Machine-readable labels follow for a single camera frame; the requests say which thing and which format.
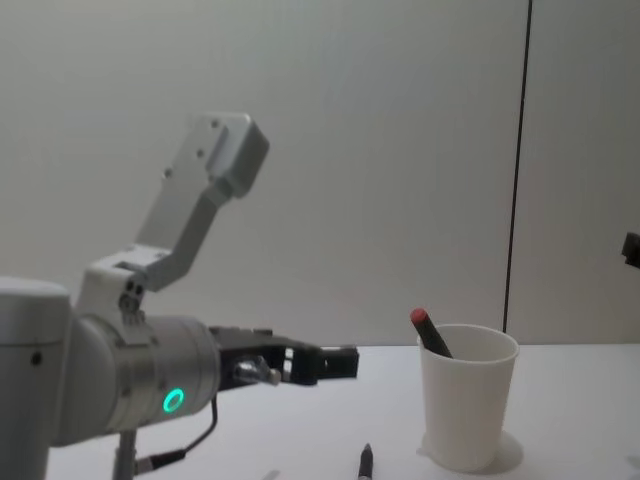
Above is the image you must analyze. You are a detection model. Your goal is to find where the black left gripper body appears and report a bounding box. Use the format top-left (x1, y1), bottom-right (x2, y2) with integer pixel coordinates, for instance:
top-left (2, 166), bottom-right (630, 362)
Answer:
top-left (208, 325), bottom-right (322, 395)

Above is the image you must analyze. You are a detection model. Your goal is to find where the black pen with red cap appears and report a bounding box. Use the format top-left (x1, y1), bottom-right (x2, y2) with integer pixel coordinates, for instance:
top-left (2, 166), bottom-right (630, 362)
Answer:
top-left (409, 308), bottom-right (454, 360)

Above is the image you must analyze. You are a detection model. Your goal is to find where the white paper cup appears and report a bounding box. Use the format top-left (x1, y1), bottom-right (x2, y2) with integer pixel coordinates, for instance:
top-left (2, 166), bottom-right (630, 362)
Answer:
top-left (417, 323), bottom-right (521, 473)

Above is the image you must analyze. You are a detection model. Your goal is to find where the white table cloth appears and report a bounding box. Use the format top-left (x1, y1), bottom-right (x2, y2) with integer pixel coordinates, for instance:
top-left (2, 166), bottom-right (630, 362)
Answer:
top-left (47, 343), bottom-right (640, 480)

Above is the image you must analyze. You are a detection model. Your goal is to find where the thin dark gripper cable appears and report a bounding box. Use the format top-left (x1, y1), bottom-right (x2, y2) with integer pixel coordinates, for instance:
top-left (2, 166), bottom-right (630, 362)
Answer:
top-left (134, 355), bottom-right (282, 474)

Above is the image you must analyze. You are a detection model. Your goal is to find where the dark vertical wall strip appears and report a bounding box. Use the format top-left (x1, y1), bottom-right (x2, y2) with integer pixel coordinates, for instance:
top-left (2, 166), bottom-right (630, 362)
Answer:
top-left (502, 0), bottom-right (533, 332)

